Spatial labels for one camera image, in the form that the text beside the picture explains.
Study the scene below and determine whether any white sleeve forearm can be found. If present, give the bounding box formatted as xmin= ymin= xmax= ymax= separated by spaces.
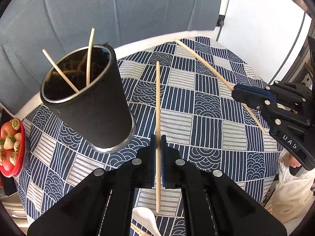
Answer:
xmin=265 ymin=150 xmax=314 ymax=224

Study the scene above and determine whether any person's right hand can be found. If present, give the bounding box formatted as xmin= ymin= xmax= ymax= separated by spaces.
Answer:
xmin=288 ymin=154 xmax=301 ymax=168

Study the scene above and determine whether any black metal utensil cup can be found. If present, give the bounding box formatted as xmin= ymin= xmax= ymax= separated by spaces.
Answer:
xmin=40 ymin=43 xmax=136 ymax=153

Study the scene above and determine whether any red fruit bowl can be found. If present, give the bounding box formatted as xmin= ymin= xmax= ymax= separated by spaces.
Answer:
xmin=1 ymin=118 xmax=27 ymax=178

